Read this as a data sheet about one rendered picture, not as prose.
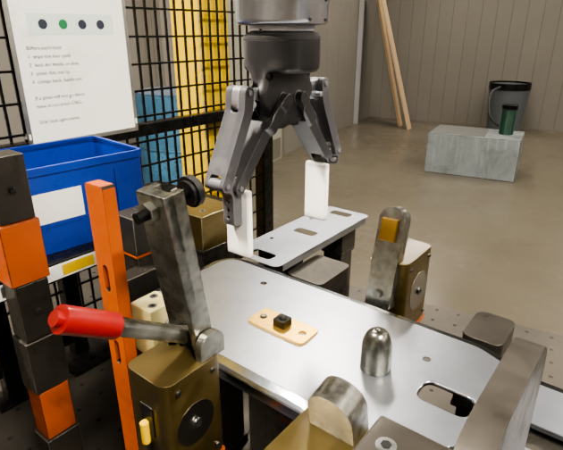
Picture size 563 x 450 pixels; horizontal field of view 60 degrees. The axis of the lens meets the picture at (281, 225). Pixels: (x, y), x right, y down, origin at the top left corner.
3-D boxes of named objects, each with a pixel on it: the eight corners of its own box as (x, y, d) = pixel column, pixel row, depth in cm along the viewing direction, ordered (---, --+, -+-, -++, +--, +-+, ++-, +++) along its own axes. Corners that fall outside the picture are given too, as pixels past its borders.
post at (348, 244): (348, 340, 108) (357, 218, 97) (337, 352, 104) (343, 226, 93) (330, 332, 110) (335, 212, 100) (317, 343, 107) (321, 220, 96)
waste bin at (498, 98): (524, 130, 709) (533, 81, 683) (521, 137, 663) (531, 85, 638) (484, 127, 732) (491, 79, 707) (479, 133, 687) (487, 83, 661)
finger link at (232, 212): (241, 174, 46) (218, 180, 44) (242, 223, 48) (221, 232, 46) (230, 171, 47) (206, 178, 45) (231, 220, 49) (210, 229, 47)
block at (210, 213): (241, 376, 96) (235, 204, 83) (213, 398, 91) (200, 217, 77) (213, 361, 101) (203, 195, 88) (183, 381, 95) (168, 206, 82)
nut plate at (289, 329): (319, 331, 58) (320, 322, 58) (301, 346, 56) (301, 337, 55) (265, 309, 63) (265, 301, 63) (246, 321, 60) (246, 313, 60)
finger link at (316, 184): (305, 161, 58) (308, 159, 59) (304, 215, 61) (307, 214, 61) (326, 164, 56) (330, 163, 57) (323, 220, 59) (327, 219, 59)
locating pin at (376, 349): (394, 377, 53) (399, 325, 51) (380, 393, 51) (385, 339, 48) (367, 365, 55) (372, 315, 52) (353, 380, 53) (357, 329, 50)
